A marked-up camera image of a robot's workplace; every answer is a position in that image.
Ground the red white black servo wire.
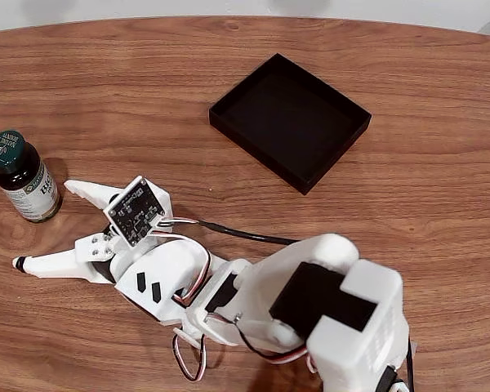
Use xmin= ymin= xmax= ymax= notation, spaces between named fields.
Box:
xmin=150 ymin=230 xmax=212 ymax=305
xmin=171 ymin=326 xmax=208 ymax=384
xmin=234 ymin=312 xmax=311 ymax=364

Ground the camera board on white mount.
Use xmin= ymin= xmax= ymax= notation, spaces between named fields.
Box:
xmin=105 ymin=175 xmax=173 ymax=248

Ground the amber pill bottle green cap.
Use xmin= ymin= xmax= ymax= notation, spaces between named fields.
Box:
xmin=0 ymin=129 xmax=61 ymax=224

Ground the black camera cable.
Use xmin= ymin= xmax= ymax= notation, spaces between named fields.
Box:
xmin=159 ymin=218 xmax=301 ymax=246

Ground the black shallow open box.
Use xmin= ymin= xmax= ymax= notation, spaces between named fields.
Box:
xmin=208 ymin=52 xmax=372 ymax=196

